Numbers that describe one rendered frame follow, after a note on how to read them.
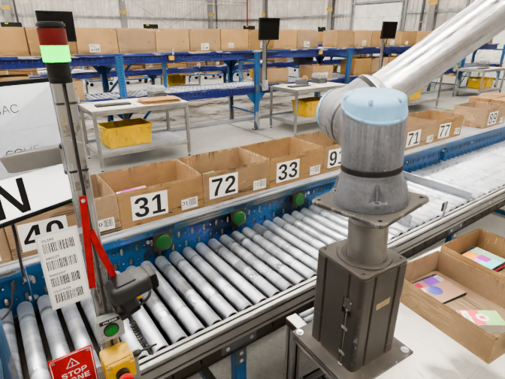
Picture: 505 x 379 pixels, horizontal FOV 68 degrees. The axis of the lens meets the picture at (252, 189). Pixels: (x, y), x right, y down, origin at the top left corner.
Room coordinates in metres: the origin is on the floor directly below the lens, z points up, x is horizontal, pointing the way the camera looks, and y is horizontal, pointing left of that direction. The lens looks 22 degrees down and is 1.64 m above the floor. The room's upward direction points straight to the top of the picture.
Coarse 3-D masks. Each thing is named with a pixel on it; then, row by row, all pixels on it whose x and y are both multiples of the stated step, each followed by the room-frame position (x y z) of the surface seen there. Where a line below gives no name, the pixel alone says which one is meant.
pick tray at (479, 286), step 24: (408, 264) 1.19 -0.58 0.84; (432, 264) 1.26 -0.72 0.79; (456, 264) 1.21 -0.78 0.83; (408, 288) 1.07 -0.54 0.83; (480, 288) 1.12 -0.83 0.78; (504, 288) 1.06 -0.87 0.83; (432, 312) 0.98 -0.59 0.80; (456, 312) 0.92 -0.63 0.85; (504, 312) 1.03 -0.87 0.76; (456, 336) 0.90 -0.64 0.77; (480, 336) 0.85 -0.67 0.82; (504, 336) 0.83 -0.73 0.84
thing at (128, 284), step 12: (120, 276) 0.77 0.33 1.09; (132, 276) 0.77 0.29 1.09; (144, 276) 0.77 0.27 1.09; (156, 276) 0.79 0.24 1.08; (108, 288) 0.74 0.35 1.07; (120, 288) 0.74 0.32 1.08; (132, 288) 0.75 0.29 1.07; (144, 288) 0.76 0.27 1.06; (120, 300) 0.73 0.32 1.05; (132, 300) 0.76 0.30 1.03; (132, 312) 0.75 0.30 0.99
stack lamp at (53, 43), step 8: (40, 32) 0.76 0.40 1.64; (48, 32) 0.76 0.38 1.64; (56, 32) 0.76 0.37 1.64; (64, 32) 0.78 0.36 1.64; (40, 40) 0.76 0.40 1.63; (48, 40) 0.75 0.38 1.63; (56, 40) 0.76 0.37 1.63; (64, 40) 0.77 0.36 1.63; (48, 48) 0.75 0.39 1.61; (56, 48) 0.76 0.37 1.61; (64, 48) 0.77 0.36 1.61; (48, 56) 0.75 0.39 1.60; (56, 56) 0.76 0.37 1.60; (64, 56) 0.77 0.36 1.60
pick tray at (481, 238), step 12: (456, 240) 1.37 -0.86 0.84; (468, 240) 1.42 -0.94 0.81; (480, 240) 1.45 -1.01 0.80; (492, 240) 1.41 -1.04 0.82; (504, 240) 1.37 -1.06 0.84; (456, 252) 1.26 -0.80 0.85; (492, 252) 1.40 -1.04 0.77; (504, 252) 1.36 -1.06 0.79; (468, 264) 1.21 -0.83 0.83; (480, 264) 1.18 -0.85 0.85; (492, 276) 1.14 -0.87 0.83; (504, 276) 1.11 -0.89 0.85
